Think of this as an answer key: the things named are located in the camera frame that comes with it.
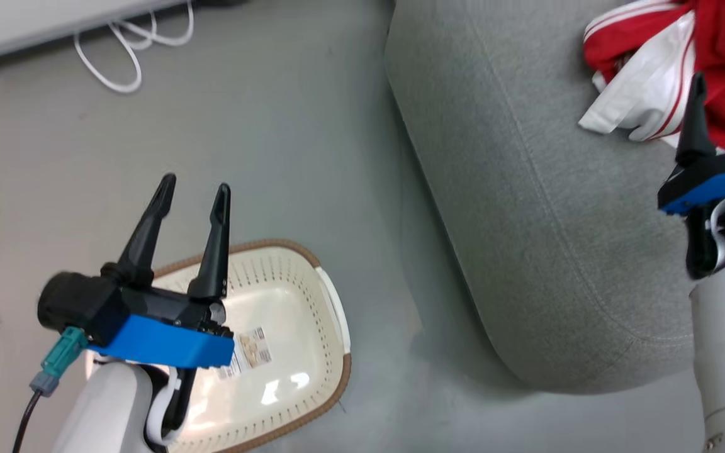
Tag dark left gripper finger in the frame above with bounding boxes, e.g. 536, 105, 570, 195
187, 182, 233, 301
101, 174, 177, 290

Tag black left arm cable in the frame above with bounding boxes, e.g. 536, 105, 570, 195
13, 389, 46, 453

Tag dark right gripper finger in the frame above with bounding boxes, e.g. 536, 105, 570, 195
675, 72, 716, 168

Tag cream perforated laundry basket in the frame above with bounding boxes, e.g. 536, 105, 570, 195
84, 238, 352, 453

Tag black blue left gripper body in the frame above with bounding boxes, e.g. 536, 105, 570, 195
87, 282, 236, 369

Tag wide white partition panel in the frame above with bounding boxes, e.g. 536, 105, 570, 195
0, 0, 188, 69

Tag red and white shorts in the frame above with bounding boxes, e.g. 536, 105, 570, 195
578, 0, 698, 149

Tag white looped floor cable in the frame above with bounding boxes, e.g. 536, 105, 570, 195
72, 0, 195, 94

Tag teal left camera connector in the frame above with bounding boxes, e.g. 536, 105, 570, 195
29, 326, 89, 398

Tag printed basket label sticker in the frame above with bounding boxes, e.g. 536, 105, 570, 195
216, 327, 273, 382

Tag grey fabric sofa seat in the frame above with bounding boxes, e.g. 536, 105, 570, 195
384, 0, 725, 395

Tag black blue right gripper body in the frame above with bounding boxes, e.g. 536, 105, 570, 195
656, 145, 725, 218

